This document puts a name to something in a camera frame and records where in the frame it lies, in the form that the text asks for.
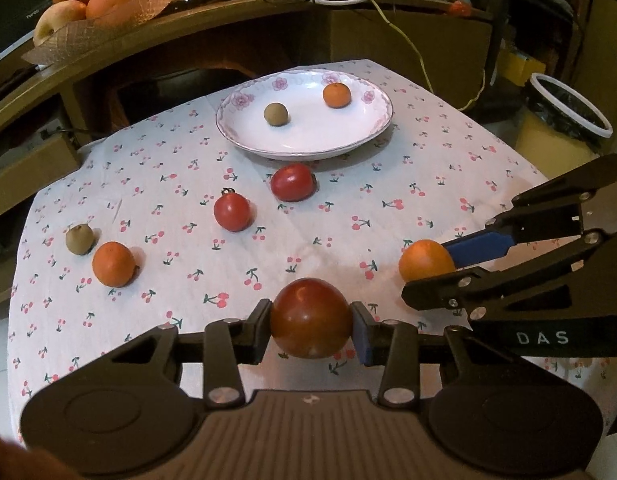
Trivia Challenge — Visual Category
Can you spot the brown kiwi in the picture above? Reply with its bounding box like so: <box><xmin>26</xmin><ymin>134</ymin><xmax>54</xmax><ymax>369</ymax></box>
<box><xmin>65</xmin><ymin>224</ymin><xmax>95</xmax><ymax>256</ymax></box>
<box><xmin>264</xmin><ymin>102</ymin><xmax>290</xmax><ymax>127</ymax></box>

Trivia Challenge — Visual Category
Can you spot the red tomato with stem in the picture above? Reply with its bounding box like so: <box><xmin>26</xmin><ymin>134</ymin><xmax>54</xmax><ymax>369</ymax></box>
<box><xmin>213</xmin><ymin>187</ymin><xmax>253</xmax><ymax>233</ymax></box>

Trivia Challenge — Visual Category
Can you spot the yellow red apple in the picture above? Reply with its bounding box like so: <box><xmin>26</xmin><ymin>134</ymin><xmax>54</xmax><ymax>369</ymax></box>
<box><xmin>32</xmin><ymin>0</ymin><xmax>88</xmax><ymax>48</ymax></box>

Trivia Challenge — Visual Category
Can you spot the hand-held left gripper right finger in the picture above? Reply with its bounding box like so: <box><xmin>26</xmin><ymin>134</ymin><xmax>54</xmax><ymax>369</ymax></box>
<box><xmin>349</xmin><ymin>301</ymin><xmax>526</xmax><ymax>407</ymax></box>

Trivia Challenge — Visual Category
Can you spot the large dark red tomato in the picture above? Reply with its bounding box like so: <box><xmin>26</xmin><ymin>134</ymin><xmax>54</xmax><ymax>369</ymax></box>
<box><xmin>270</xmin><ymin>277</ymin><xmax>353</xmax><ymax>360</ymax></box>

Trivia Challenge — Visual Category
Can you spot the yellow box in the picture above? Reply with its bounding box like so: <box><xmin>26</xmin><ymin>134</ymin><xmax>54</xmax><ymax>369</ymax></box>
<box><xmin>498</xmin><ymin>50</ymin><xmax>546</xmax><ymax>83</ymax></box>

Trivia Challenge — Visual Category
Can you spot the yellow cable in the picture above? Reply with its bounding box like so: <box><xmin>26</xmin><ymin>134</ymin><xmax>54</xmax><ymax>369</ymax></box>
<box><xmin>371</xmin><ymin>0</ymin><xmax>487</xmax><ymax>112</ymax></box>

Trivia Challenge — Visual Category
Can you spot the white floral plate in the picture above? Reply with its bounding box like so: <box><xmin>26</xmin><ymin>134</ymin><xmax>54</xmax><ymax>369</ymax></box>
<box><xmin>216</xmin><ymin>67</ymin><xmax>393</xmax><ymax>161</ymax></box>

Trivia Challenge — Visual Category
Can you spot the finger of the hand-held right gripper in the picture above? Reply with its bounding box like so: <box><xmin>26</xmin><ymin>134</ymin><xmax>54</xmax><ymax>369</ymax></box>
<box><xmin>401</xmin><ymin>229</ymin><xmax>617</xmax><ymax>322</ymax></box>
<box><xmin>441</xmin><ymin>154</ymin><xmax>617</xmax><ymax>268</ymax></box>

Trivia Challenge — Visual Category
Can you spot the cherry print tablecloth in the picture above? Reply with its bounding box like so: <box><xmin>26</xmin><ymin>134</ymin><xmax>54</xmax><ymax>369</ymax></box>
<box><xmin>7</xmin><ymin>59</ymin><xmax>611</xmax><ymax>448</ymax></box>

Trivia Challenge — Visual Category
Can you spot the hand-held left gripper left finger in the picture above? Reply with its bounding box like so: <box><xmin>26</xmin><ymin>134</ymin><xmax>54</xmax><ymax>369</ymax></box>
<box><xmin>108</xmin><ymin>299</ymin><xmax>275</xmax><ymax>407</ymax></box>

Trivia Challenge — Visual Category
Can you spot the black monitor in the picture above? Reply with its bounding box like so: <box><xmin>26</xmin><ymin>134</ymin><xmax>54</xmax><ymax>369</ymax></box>
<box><xmin>0</xmin><ymin>0</ymin><xmax>54</xmax><ymax>68</ymax></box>

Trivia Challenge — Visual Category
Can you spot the mesh fruit basket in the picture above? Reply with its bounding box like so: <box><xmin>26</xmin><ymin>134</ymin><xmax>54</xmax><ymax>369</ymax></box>
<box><xmin>21</xmin><ymin>0</ymin><xmax>176</xmax><ymax>66</ymax></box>

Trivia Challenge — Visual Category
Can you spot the bin with black bag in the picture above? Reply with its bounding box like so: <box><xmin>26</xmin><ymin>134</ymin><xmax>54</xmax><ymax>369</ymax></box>
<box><xmin>515</xmin><ymin>72</ymin><xmax>614</xmax><ymax>161</ymax></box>

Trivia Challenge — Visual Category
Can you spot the orange mandarin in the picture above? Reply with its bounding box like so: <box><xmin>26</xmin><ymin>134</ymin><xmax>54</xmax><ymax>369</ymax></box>
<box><xmin>92</xmin><ymin>241</ymin><xmax>138</xmax><ymax>288</ymax></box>
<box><xmin>398</xmin><ymin>239</ymin><xmax>456</xmax><ymax>284</ymax></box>
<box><xmin>322</xmin><ymin>82</ymin><xmax>352</xmax><ymax>109</ymax></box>

